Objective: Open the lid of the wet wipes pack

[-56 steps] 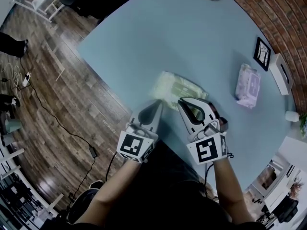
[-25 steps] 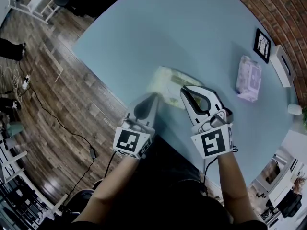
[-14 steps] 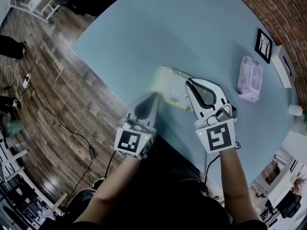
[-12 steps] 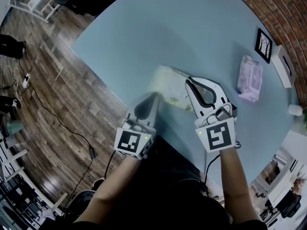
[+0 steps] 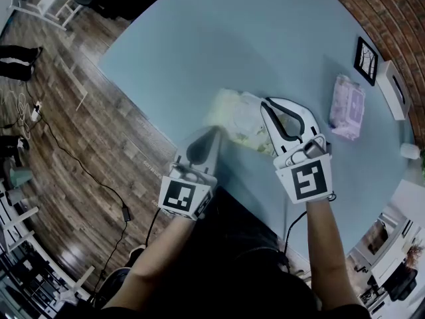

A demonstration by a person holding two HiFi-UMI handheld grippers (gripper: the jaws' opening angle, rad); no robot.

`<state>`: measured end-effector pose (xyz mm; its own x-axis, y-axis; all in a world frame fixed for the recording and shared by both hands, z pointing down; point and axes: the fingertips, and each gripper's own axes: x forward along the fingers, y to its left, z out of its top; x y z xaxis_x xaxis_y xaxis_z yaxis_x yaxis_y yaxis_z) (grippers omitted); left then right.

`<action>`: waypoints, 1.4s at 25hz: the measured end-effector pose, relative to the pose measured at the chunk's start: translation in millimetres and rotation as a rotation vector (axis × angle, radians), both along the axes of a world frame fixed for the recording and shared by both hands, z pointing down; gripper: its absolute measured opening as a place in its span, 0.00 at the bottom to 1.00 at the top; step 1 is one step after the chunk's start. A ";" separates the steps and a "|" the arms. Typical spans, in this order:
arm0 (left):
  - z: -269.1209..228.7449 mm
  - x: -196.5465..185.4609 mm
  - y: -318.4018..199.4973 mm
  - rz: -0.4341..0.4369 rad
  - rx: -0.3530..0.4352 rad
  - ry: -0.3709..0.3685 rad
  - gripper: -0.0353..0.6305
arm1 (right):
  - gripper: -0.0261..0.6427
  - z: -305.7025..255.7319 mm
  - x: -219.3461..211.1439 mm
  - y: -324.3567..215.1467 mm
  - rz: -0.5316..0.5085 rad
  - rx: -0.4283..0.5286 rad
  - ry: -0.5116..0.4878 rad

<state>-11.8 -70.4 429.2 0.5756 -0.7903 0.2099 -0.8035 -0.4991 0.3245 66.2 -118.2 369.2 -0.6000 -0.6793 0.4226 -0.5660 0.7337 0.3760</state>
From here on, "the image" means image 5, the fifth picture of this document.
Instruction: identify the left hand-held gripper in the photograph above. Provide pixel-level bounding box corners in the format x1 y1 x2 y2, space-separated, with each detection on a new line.
158 126 222 221

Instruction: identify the white cabinet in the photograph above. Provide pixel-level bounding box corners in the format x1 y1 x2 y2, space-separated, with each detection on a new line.
347 177 425 315

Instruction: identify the black office chair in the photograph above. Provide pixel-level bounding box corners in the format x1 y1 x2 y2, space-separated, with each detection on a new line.
385 266 418 302

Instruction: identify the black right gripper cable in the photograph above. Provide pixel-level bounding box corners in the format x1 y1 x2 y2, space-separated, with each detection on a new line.
283 210 308 257

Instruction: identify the dried plant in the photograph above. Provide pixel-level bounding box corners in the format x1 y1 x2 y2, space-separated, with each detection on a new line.
405 239 425 269

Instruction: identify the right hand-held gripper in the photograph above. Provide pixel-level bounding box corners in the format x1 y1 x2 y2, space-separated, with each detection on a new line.
260 96 335 206

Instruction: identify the black floor cable with adapter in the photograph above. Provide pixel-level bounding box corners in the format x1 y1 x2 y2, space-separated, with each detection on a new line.
19 78 133 298

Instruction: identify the teal bin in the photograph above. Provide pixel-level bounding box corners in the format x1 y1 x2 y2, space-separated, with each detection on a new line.
9 165 35 188

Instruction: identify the purple wet wipes pack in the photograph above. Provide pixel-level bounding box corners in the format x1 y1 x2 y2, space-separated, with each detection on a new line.
328 74 367 142

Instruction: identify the white tissue box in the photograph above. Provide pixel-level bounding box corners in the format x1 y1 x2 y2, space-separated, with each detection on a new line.
376 59 412 122

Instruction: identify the white stool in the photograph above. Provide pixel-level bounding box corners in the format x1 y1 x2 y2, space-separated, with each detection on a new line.
7 0 84 32

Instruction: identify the person's right forearm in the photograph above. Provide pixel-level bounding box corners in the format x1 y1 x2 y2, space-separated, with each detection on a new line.
304 199 363 312

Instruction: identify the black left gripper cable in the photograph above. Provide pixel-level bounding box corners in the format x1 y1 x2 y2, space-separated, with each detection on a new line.
143 207 164 249

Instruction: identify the person's left forearm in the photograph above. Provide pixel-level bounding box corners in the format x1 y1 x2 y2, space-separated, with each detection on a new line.
105 215 197 312

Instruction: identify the white shelving frame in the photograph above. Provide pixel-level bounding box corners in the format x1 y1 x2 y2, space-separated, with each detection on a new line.
0 177 97 319

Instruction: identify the white coiled cable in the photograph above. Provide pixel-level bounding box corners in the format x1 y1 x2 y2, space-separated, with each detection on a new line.
1 88 35 138

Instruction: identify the white power strip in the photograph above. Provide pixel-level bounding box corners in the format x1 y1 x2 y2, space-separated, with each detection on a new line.
30 100 43 123

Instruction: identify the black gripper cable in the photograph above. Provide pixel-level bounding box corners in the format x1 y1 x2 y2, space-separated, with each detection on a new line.
143 207 164 249
283 210 308 257

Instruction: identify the person's black clothing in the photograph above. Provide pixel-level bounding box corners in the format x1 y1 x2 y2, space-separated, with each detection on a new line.
98 186 375 319

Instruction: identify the small white jar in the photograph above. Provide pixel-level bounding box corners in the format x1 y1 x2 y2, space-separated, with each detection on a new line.
399 142 422 160

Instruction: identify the black picture frame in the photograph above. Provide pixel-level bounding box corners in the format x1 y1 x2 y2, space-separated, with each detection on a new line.
353 36 380 87

